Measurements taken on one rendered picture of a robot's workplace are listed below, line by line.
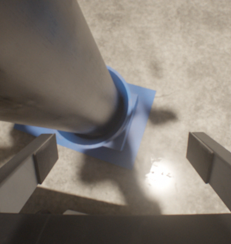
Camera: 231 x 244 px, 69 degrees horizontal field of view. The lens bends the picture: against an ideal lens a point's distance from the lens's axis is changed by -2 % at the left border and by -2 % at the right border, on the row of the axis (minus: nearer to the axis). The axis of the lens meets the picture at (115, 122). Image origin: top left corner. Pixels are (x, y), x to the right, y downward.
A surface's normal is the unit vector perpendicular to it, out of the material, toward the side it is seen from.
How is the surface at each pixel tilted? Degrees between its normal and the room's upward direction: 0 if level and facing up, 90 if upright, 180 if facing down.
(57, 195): 0
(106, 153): 0
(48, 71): 90
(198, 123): 0
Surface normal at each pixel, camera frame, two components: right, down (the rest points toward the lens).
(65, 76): 0.82, 0.54
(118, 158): -0.14, -0.12
